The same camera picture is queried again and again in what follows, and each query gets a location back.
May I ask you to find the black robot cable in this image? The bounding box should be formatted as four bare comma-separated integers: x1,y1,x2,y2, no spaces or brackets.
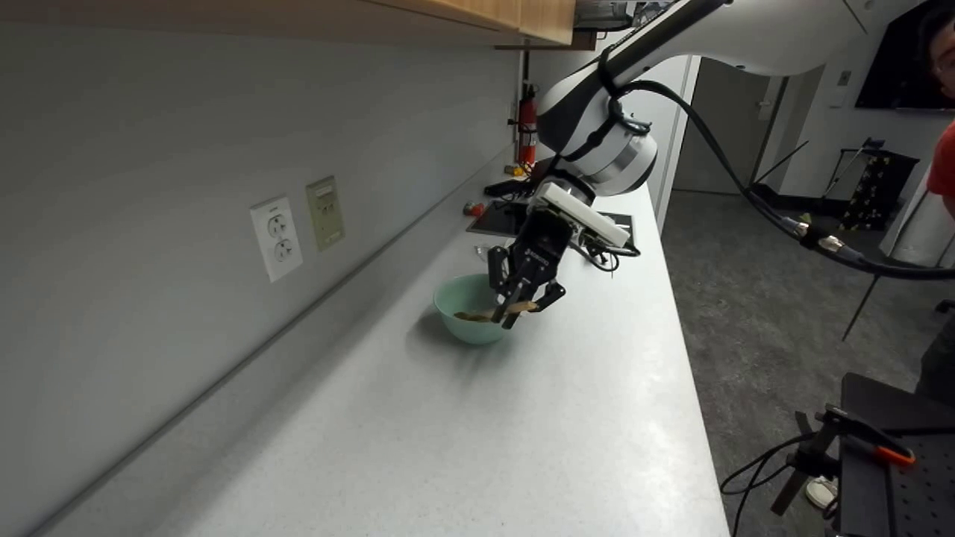
613,79,955,285

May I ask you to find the black glass cooktop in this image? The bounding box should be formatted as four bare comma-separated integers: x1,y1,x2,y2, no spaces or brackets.
462,176,641,240

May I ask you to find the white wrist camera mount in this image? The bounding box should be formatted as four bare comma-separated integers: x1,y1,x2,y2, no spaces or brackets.
533,179,636,253

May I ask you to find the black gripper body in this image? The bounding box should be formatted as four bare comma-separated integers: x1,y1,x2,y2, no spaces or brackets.
511,203,581,289

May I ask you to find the beige wall switch plate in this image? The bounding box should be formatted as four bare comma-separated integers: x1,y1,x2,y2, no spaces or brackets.
305,173,350,253

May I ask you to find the wooden wall cabinet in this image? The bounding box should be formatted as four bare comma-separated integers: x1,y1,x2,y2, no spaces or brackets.
371,0,580,48

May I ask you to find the green bowl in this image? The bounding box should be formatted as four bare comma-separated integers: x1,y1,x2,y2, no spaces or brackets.
432,271,522,349

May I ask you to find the black tripod with cables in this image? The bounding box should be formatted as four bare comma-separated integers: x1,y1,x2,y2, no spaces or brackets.
717,409,848,522

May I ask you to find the red fire extinguisher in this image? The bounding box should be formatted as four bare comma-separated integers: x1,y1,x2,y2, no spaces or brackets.
508,42,542,185

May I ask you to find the white wall outlet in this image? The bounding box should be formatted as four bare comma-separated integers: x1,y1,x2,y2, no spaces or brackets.
247,194,307,288

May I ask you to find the red handled clamp tool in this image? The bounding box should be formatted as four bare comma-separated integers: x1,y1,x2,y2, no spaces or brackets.
818,403,926,474

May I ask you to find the black perforated board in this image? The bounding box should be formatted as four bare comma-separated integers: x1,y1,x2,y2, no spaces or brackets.
835,371,955,537

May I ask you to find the dark wall monitor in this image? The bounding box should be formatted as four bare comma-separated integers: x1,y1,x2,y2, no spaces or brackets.
850,0,944,113

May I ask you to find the black wire rack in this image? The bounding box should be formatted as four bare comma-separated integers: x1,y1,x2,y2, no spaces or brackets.
820,134,923,240

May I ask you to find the person in red shirt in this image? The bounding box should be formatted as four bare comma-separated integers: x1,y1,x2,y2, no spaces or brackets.
918,0,955,224

